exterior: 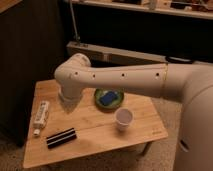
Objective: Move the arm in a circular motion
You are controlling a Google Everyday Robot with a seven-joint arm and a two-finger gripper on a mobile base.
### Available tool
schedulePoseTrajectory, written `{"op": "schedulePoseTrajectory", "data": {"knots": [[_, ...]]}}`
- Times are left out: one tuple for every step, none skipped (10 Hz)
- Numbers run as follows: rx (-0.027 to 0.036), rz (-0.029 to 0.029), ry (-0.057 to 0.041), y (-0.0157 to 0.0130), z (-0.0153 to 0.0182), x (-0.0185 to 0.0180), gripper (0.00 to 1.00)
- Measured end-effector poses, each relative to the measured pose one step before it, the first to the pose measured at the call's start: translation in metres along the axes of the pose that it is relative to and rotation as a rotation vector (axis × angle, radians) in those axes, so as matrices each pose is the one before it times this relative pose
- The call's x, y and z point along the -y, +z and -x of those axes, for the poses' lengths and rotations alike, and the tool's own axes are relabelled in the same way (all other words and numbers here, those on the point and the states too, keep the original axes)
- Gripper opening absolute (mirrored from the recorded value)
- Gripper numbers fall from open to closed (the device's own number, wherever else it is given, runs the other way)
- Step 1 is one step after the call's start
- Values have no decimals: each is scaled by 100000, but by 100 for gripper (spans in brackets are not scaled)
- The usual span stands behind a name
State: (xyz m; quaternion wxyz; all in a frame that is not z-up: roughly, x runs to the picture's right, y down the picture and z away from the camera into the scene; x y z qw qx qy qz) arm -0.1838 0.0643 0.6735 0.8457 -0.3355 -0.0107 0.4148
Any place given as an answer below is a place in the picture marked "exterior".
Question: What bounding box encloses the white paper cup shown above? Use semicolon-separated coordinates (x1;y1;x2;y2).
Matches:
115;108;133;131

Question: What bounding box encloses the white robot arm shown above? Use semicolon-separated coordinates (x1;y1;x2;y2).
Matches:
54;53;213;171

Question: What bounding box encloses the grey metal pole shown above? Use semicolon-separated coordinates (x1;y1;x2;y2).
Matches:
69;0;81;45

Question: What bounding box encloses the small wooden table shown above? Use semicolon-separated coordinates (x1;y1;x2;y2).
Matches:
23;80;168;168

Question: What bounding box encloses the green plate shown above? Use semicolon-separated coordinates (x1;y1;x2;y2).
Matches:
94;89;124;109

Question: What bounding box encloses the black striped rectangular box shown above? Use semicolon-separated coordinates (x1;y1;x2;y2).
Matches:
46;128;77;149

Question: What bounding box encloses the long grey metal beam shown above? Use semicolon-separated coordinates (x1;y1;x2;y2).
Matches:
65;41;213;67

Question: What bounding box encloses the blue sponge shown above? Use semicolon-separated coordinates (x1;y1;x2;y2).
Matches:
100;91;117;105

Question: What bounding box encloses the wooden shelf board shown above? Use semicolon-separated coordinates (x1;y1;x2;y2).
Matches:
72;0;213;20

